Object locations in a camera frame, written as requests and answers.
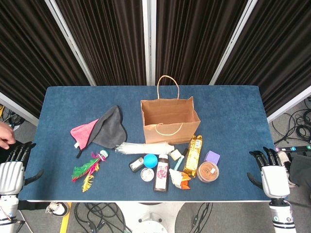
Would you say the black floor cable bundle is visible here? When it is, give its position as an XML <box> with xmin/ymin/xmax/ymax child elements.
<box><xmin>271</xmin><ymin>97</ymin><xmax>311</xmax><ymax>146</ymax></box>
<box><xmin>73</xmin><ymin>202</ymin><xmax>133</xmax><ymax>233</ymax></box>

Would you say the purple box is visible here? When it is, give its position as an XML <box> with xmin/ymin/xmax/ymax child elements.
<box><xmin>204</xmin><ymin>150</ymin><xmax>221</xmax><ymax>166</ymax></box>

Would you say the clear straw bundle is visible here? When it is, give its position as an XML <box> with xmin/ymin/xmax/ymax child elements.
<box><xmin>114</xmin><ymin>142</ymin><xmax>175</xmax><ymax>155</ymax></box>

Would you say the black pleated partition panel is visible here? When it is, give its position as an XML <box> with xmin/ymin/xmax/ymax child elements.
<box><xmin>155</xmin><ymin>0</ymin><xmax>249</xmax><ymax>85</ymax></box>
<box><xmin>215</xmin><ymin>0</ymin><xmax>311</xmax><ymax>117</ymax></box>
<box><xmin>0</xmin><ymin>0</ymin><xmax>91</xmax><ymax>118</ymax></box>
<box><xmin>55</xmin><ymin>0</ymin><xmax>147</xmax><ymax>86</ymax></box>

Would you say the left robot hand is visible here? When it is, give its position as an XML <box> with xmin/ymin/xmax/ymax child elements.
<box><xmin>0</xmin><ymin>142</ymin><xmax>45</xmax><ymax>195</ymax></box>

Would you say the gold snack packet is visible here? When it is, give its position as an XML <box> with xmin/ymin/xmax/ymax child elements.
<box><xmin>183</xmin><ymin>134</ymin><xmax>204</xmax><ymax>179</ymax></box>

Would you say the grape juice bottle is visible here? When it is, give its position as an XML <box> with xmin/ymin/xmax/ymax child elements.
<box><xmin>153</xmin><ymin>154</ymin><xmax>170</xmax><ymax>193</ymax></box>

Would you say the orange white snack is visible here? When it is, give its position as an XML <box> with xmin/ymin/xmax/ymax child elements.
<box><xmin>169</xmin><ymin>168</ymin><xmax>192</xmax><ymax>190</ymax></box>

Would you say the bystander bare hand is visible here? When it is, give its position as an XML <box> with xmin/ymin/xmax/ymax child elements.
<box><xmin>0</xmin><ymin>121</ymin><xmax>17</xmax><ymax>150</ymax></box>

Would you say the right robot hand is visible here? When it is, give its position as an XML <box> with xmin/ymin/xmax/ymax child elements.
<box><xmin>246</xmin><ymin>146</ymin><xmax>291</xmax><ymax>199</ymax></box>

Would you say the round brown container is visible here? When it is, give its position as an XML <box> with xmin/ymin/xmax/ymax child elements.
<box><xmin>196</xmin><ymin>161</ymin><xmax>220</xmax><ymax>183</ymax></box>

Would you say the blue ball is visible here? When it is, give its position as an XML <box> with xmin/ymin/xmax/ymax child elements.
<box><xmin>143</xmin><ymin>154</ymin><xmax>158</xmax><ymax>169</ymax></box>

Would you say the colourful feather shuttlecock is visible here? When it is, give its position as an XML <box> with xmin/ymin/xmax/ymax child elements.
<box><xmin>71</xmin><ymin>150</ymin><xmax>109</xmax><ymax>193</ymax></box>

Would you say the white partition frame post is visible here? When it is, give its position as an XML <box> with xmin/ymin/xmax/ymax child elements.
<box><xmin>208</xmin><ymin>0</ymin><xmax>259</xmax><ymax>85</ymax></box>
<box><xmin>44</xmin><ymin>0</ymin><xmax>97</xmax><ymax>86</ymax></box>
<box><xmin>142</xmin><ymin>0</ymin><xmax>157</xmax><ymax>85</ymax></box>

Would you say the black trouser leg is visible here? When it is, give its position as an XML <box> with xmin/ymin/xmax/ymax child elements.
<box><xmin>289</xmin><ymin>155</ymin><xmax>311</xmax><ymax>189</ymax></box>

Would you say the grey pink cloth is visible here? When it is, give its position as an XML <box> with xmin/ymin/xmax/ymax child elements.
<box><xmin>70</xmin><ymin>105</ymin><xmax>128</xmax><ymax>159</ymax></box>

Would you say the round silver pin tin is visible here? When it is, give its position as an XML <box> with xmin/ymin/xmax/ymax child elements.
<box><xmin>140</xmin><ymin>167</ymin><xmax>155</xmax><ymax>182</ymax></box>

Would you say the black ink bottle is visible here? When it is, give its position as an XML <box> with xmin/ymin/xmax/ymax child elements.
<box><xmin>129</xmin><ymin>156</ymin><xmax>145</xmax><ymax>173</ymax></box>

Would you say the brown paper bag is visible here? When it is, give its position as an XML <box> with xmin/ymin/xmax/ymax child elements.
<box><xmin>140</xmin><ymin>75</ymin><xmax>201</xmax><ymax>145</ymax></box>

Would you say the white sneaker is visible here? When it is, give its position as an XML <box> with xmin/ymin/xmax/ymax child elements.
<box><xmin>276</xmin><ymin>150</ymin><xmax>294</xmax><ymax>168</ymax></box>
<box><xmin>45</xmin><ymin>201</ymin><xmax>70</xmax><ymax>217</ymax></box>

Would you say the green marker pen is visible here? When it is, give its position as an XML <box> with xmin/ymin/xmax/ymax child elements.
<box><xmin>173</xmin><ymin>148</ymin><xmax>188</xmax><ymax>171</ymax></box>

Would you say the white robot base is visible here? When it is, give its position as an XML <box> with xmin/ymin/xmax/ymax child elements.
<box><xmin>116</xmin><ymin>202</ymin><xmax>185</xmax><ymax>233</ymax></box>

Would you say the blue table mat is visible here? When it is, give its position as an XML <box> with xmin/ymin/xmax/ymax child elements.
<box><xmin>18</xmin><ymin>84</ymin><xmax>286</xmax><ymax>202</ymax></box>

